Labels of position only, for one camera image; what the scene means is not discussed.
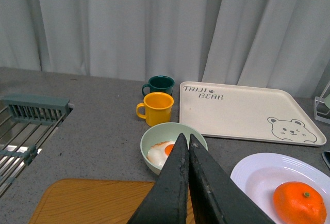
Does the white round plate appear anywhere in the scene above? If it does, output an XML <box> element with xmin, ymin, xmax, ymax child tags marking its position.
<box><xmin>230</xmin><ymin>153</ymin><xmax>329</xmax><ymax>223</ymax></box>

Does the light green bowl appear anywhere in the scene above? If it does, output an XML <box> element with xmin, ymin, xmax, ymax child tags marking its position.
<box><xmin>140</xmin><ymin>122</ymin><xmax>208</xmax><ymax>175</ymax></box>

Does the fake fried egg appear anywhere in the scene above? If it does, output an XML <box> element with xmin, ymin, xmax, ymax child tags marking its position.
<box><xmin>147</xmin><ymin>141</ymin><xmax>175</xmax><ymax>167</ymax></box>

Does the dark green enamel mug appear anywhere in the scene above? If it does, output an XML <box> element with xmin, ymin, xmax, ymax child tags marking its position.
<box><xmin>141</xmin><ymin>75</ymin><xmax>175</xmax><ymax>96</ymax></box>

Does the white curtain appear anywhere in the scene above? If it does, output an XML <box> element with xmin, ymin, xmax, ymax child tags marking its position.
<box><xmin>1</xmin><ymin>0</ymin><xmax>329</xmax><ymax>98</ymax></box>

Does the orange mandarin fruit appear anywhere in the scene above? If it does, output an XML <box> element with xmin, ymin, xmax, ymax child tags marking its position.
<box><xmin>273</xmin><ymin>181</ymin><xmax>327</xmax><ymax>223</ymax></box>

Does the yellow enamel mug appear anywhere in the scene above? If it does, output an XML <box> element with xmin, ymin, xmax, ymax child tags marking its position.
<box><xmin>136</xmin><ymin>92</ymin><xmax>174</xmax><ymax>127</ymax></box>

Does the wooden cutting board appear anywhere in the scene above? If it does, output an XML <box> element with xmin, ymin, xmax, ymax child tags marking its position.
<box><xmin>27</xmin><ymin>178</ymin><xmax>196</xmax><ymax>224</ymax></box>

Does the metal sink drying rack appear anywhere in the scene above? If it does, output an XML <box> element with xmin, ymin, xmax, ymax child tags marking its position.
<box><xmin>1</xmin><ymin>93</ymin><xmax>73</xmax><ymax>195</ymax></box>

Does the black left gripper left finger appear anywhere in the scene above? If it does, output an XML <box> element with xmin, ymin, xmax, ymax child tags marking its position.
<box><xmin>128</xmin><ymin>133</ymin><xmax>189</xmax><ymax>223</ymax></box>

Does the cream bear serving tray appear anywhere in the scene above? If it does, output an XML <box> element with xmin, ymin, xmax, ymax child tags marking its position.
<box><xmin>179</xmin><ymin>82</ymin><xmax>327</xmax><ymax>147</ymax></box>

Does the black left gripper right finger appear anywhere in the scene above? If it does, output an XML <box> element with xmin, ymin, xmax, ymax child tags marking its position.
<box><xmin>189</xmin><ymin>135</ymin><xmax>274</xmax><ymax>223</ymax></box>

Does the white wire stand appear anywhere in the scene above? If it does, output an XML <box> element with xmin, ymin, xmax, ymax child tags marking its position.
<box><xmin>313</xmin><ymin>82</ymin><xmax>329</xmax><ymax>124</ymax></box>

